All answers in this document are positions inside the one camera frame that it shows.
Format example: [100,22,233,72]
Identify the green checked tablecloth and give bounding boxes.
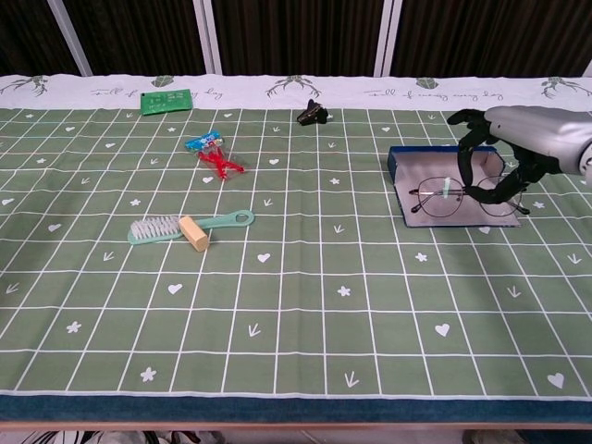
[0,72,592,425]

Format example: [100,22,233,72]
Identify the black clip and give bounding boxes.
[296,98,333,127]

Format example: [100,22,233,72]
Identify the blue glasses case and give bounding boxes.
[388,145,522,228]

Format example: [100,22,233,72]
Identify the thin-rimmed eyeglasses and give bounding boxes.
[409,177,531,219]

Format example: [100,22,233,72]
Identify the small tan wooden block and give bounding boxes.
[178,215,210,253]

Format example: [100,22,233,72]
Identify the red plastic clip toy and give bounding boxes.
[184,130,247,181]

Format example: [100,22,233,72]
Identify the mint green scrubbing brush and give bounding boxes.
[127,209,255,246]

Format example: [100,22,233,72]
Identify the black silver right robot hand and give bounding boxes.
[447,105,592,218]

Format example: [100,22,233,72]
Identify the green circuit board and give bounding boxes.
[140,88,193,116]

